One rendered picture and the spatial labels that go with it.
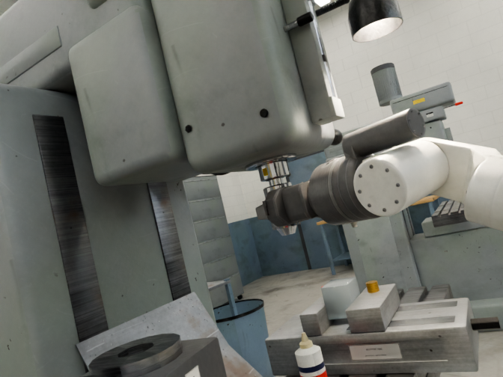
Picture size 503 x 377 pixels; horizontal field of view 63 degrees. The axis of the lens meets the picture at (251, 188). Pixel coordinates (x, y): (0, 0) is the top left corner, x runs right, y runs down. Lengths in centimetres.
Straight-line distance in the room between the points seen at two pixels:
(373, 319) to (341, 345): 8
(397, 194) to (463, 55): 684
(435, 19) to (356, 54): 128
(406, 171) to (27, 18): 77
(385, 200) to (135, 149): 40
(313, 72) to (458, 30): 677
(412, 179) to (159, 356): 30
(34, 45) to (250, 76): 48
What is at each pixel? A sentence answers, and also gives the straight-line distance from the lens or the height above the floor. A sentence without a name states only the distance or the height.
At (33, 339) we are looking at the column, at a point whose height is 112.
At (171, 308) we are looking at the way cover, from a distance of 95.
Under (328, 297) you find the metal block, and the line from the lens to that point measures 80.
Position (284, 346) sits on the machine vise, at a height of 98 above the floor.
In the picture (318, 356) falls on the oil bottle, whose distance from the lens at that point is 67.
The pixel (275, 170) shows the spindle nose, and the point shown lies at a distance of 64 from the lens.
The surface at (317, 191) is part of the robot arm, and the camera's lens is 54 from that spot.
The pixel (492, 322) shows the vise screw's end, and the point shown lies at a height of 98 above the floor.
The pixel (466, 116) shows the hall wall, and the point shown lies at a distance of 713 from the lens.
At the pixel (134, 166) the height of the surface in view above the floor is 135.
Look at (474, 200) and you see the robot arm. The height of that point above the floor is 119.
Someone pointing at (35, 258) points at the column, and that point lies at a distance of 78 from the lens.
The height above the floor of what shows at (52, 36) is 164.
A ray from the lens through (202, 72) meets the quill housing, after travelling 63.
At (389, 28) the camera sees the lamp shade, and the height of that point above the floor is 145.
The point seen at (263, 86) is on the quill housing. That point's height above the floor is 139.
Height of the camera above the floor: 123
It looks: 4 degrees up
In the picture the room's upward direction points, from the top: 14 degrees counter-clockwise
